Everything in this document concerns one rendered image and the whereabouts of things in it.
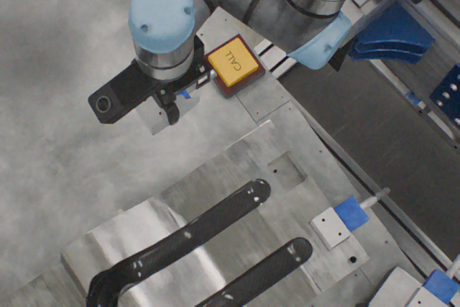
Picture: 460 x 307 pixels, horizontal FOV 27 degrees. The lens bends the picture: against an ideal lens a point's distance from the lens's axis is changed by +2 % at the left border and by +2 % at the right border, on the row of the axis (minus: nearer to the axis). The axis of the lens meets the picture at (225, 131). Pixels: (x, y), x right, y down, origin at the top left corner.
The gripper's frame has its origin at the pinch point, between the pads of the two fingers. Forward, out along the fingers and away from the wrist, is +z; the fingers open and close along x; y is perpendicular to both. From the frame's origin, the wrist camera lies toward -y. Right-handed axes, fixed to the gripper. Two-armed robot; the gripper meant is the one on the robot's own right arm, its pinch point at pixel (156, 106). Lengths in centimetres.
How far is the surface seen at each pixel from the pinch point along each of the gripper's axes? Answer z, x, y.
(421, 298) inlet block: 6.9, -44.8, 17.3
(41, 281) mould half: 9.0, -11.0, -27.7
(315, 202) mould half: 6.1, -24.6, 12.5
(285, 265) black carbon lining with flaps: 6.8, -29.8, 3.4
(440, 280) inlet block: 8, -44, 22
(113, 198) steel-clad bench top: 15.0, -5.1, -12.1
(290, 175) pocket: 8.8, -18.8, 12.3
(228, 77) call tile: 11.4, 0.5, 14.1
